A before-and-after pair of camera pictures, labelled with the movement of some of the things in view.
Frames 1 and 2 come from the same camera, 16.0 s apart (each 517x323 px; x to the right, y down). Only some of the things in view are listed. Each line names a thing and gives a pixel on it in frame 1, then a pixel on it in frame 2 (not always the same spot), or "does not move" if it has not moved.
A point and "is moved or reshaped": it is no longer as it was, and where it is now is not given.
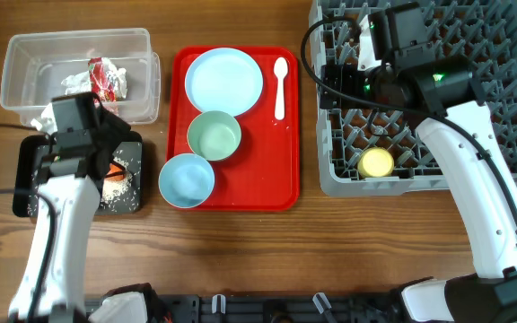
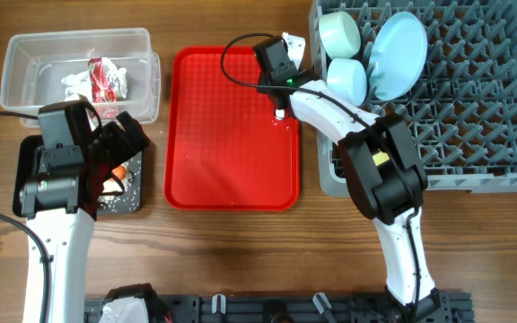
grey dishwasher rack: [378, 152] does not move
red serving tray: [265, 173] does not move
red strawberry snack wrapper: [107, 81] does not move
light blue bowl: [186, 180] is moved or reshaped
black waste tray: [28, 154] does not move
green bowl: [214, 135] -> [339, 34]
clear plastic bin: [116, 65] does not move
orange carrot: [116, 172] does not move
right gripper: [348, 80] -> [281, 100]
